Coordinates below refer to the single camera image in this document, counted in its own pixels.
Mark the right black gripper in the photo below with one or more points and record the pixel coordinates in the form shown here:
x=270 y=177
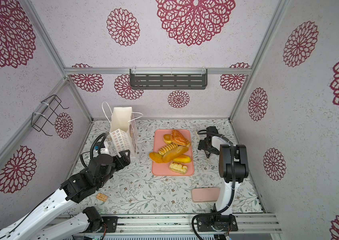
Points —
x=203 y=144

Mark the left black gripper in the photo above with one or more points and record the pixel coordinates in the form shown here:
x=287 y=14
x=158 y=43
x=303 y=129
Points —
x=126 y=160

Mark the flaky danish pastry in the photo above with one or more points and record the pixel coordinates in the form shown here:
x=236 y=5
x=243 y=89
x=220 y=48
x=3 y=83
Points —
x=177 y=138

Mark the small round bun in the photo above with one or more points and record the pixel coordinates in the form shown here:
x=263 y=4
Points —
x=167 y=138

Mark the long baguette loaf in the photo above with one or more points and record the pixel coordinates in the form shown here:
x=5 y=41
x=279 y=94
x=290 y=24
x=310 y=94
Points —
x=169 y=156

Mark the white paper bag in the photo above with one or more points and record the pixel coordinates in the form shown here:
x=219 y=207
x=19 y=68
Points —
x=123 y=130

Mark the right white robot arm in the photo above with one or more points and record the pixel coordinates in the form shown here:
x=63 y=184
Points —
x=233 y=169

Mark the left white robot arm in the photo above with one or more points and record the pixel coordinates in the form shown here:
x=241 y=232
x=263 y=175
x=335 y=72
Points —
x=71 y=192

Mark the yellow bread roll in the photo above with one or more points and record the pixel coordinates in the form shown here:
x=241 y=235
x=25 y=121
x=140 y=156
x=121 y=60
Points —
x=182 y=159

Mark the cream sandwich bread slice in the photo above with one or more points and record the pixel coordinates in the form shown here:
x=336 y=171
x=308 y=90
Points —
x=178 y=168

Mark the ridged striped bread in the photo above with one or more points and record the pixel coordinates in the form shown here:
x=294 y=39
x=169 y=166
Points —
x=162 y=151

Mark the orange oval bread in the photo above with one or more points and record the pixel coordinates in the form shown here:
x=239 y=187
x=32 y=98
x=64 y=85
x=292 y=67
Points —
x=156 y=157

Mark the small cracker biscuit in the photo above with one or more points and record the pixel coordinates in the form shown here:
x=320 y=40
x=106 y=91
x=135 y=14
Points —
x=102 y=197

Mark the pink tray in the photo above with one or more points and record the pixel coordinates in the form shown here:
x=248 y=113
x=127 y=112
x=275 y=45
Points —
x=163 y=169

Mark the pink rectangular box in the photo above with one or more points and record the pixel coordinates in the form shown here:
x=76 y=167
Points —
x=205 y=195

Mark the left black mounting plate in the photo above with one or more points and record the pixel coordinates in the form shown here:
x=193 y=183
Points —
x=109 y=224

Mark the black mounting plate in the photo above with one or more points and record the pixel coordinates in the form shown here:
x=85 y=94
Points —
x=109 y=224
x=216 y=223

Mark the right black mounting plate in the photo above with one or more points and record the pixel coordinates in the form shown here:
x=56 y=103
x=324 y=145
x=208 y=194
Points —
x=216 y=223

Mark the black wire wall rack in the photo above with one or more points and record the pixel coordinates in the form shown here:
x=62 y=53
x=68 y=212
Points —
x=40 y=118

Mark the dark grey wall shelf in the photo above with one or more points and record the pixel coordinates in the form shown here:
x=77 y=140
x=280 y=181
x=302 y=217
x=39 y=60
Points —
x=145 y=79

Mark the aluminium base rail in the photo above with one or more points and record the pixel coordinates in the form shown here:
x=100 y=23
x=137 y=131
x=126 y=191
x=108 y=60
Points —
x=179 y=224

